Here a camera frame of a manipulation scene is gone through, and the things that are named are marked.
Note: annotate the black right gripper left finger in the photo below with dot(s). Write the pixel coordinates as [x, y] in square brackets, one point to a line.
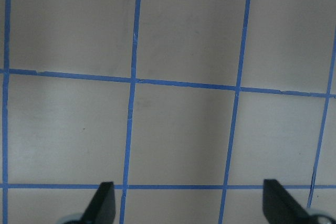
[101, 209]

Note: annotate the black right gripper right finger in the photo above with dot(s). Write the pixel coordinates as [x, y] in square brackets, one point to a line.
[279, 207]

